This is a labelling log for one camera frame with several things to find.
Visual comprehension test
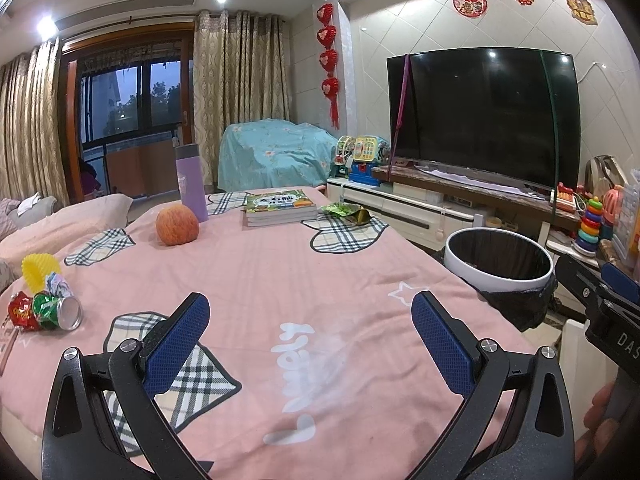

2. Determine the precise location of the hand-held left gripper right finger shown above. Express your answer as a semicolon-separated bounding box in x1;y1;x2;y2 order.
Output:
400;290;576;480

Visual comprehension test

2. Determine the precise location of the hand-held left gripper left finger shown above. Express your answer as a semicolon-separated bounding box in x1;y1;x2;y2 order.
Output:
41;291;213;480

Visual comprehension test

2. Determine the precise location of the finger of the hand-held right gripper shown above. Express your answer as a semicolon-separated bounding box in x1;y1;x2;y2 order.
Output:
602;261;640;309
555;254;608;311

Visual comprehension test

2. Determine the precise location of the white bin with black bag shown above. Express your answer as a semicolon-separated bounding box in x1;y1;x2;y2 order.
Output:
444;227;558;331

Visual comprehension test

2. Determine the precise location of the person's right hand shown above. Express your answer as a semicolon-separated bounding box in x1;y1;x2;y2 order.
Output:
575;381;621;467

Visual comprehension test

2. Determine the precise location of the clear plastic storage bin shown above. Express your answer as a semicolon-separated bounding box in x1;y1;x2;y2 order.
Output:
615;180;640;261

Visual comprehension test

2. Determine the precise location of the pink plastic toy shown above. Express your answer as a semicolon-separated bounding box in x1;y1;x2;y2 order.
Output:
602;185;626;226

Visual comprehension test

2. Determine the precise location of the red toy phone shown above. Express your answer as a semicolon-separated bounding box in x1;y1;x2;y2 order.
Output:
555;182;583;211

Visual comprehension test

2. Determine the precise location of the beige backpack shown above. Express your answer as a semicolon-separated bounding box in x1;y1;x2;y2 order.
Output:
585;155;626;196

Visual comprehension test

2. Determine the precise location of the orange red apple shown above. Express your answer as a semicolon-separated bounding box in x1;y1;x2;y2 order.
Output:
156;204;201;247

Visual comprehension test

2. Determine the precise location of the green crushed can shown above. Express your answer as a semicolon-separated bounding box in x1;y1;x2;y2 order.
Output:
32;292;82;331

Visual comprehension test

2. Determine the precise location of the silver crumpled wrapper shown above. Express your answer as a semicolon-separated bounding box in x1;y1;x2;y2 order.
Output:
46;272;71;298

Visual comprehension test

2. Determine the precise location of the white tv cabinet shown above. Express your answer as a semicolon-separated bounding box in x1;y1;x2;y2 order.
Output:
325;165;581;261

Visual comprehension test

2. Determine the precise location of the yellow plastic cup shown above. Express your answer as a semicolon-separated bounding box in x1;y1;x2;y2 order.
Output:
22;254;63;292

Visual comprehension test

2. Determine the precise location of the red crumpled wrapper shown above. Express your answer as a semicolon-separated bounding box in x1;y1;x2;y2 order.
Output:
9;294;43;332

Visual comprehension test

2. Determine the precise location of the purple water bottle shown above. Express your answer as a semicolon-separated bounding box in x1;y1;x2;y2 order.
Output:
174;143;209;222

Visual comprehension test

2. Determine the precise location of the pink covered sofa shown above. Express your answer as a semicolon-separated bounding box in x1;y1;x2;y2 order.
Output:
0;194;133;266

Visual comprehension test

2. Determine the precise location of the green snack wrapper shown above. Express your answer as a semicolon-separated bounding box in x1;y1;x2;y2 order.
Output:
320;201;373;226

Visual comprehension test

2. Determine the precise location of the green illustrated book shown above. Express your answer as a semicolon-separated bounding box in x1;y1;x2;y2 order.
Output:
244;189;319;228

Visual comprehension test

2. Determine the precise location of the black television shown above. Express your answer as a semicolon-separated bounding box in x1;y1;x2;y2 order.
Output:
386;47;581;196

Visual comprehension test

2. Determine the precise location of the toy cash register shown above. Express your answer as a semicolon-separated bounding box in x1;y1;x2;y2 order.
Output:
332;135;393;186

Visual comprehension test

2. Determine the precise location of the teal cloth covered furniture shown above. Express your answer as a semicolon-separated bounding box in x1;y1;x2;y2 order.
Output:
217;119;341;192

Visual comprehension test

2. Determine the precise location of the pink ribbon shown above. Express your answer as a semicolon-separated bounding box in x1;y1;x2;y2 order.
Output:
392;55;411;166

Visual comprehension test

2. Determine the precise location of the wooden framed glass door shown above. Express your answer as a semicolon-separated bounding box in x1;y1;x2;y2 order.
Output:
59;25;196;196

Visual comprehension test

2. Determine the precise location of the beige patterned curtain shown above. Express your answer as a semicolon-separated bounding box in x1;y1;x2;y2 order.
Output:
0;37;71;206
194;9;292;192

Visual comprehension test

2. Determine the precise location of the red hanging heart decoration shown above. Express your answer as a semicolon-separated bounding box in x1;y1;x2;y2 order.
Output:
316;2;342;130

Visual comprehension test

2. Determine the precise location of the rainbow stacking ring toy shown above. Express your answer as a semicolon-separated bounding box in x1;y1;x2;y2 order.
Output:
572;197;606;256

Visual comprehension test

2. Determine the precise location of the figure wall sticker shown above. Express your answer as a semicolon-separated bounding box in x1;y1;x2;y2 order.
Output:
566;0;598;26

